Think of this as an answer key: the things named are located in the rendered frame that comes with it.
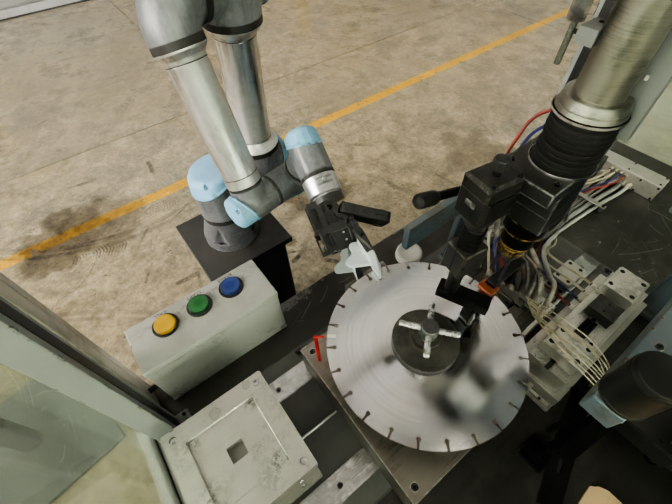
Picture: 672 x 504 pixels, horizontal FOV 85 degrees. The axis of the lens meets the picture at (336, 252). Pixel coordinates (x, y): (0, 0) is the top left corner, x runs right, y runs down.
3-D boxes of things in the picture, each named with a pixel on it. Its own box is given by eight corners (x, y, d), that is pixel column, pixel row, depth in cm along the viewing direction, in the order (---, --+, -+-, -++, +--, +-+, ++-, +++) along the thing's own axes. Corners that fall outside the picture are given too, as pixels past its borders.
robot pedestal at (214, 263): (214, 333, 167) (141, 223, 108) (288, 288, 181) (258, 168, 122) (257, 406, 147) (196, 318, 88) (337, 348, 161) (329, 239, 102)
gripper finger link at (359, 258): (358, 288, 68) (337, 255, 74) (386, 276, 69) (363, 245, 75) (358, 278, 66) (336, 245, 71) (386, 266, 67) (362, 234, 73)
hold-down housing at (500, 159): (455, 286, 53) (499, 178, 37) (435, 263, 56) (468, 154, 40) (484, 271, 55) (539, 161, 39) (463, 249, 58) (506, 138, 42)
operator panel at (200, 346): (174, 400, 76) (142, 376, 64) (156, 360, 82) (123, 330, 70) (287, 325, 86) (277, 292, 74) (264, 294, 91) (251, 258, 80)
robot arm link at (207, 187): (191, 207, 97) (171, 167, 87) (232, 182, 103) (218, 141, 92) (217, 230, 92) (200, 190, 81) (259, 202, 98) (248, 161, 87)
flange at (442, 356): (378, 332, 62) (379, 325, 60) (427, 301, 66) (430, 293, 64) (421, 387, 56) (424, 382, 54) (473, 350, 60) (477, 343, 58)
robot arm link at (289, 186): (256, 186, 88) (266, 166, 78) (291, 163, 93) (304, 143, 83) (277, 211, 89) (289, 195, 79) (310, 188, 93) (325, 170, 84)
